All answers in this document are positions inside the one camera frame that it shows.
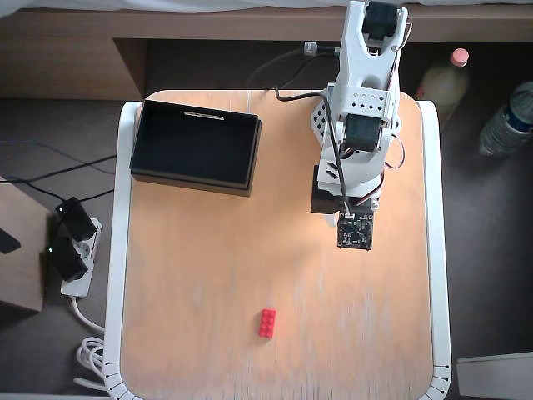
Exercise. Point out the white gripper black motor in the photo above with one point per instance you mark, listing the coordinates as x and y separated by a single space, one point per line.
323 202

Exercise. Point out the red lego block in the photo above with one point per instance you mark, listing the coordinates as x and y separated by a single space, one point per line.
267 323

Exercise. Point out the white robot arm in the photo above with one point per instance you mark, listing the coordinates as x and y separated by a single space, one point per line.
347 62

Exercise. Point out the yellow bottle pink cap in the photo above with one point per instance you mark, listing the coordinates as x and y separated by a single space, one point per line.
443 83

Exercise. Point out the black open box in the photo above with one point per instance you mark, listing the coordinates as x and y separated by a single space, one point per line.
191 146

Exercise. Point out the clear bottle blue label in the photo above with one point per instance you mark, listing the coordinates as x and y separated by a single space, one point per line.
506 123

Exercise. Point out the white flat box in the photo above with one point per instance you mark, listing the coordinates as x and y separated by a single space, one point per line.
495 377

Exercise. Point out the white power strip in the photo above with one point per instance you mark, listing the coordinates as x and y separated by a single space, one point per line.
85 250

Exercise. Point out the black power adapter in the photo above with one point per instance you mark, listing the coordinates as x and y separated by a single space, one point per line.
77 218
66 259

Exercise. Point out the brown cardboard box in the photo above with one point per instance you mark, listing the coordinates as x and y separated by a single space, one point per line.
23 271

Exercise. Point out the flat black device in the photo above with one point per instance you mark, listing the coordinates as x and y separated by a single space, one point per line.
8 241

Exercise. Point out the black camera circuit board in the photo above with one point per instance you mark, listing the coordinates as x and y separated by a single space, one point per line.
355 231

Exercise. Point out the white table frame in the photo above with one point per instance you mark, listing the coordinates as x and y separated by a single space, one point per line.
118 250

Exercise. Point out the wooden bed frame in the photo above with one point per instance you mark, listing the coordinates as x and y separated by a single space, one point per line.
62 54

